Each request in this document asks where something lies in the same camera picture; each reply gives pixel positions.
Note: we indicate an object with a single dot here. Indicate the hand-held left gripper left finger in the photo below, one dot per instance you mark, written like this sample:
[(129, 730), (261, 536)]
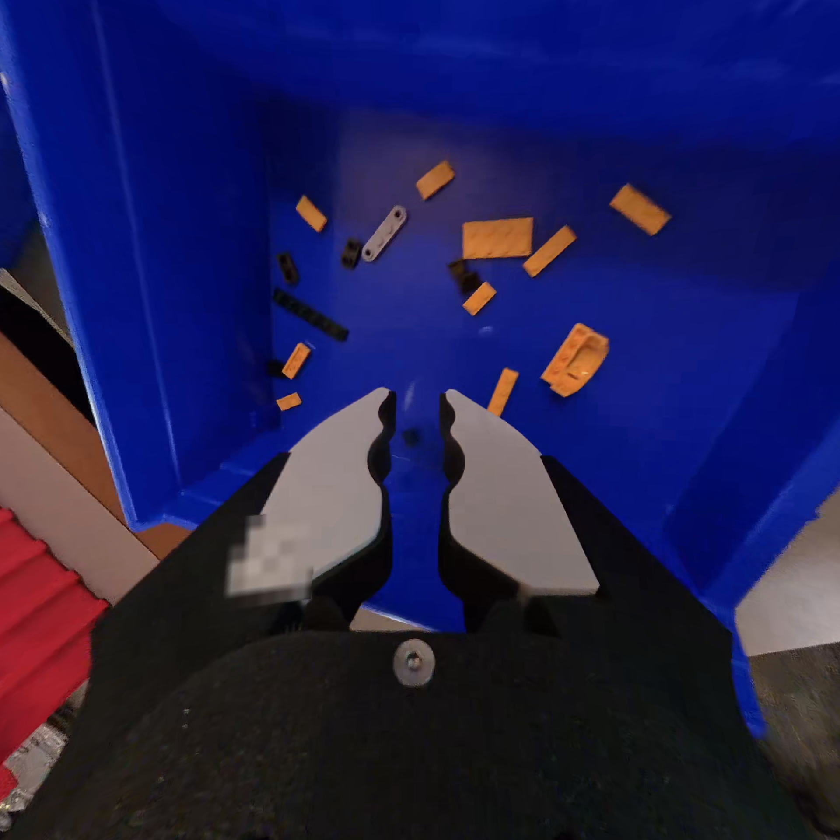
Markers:
[(328, 479)]

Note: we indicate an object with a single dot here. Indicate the red plastic bin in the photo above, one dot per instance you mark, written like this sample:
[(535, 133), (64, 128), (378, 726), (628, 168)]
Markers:
[(39, 590)]

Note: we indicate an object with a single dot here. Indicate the clear plastic bag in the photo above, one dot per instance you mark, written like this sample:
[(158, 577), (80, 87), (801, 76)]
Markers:
[(29, 761)]

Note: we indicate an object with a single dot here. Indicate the grey desk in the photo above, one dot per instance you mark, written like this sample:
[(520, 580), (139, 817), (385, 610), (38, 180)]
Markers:
[(787, 577)]

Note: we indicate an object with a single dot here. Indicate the wood-edged side table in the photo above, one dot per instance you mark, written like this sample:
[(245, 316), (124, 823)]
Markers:
[(52, 433)]

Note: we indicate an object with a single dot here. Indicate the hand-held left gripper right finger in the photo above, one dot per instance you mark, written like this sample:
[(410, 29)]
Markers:
[(518, 518)]

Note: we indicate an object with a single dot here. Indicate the blue plastic bin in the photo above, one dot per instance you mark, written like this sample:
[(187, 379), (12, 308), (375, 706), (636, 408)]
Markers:
[(164, 262)]

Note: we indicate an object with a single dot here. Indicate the orange and black bricks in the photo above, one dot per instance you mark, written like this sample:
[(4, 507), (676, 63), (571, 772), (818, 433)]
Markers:
[(497, 237)]

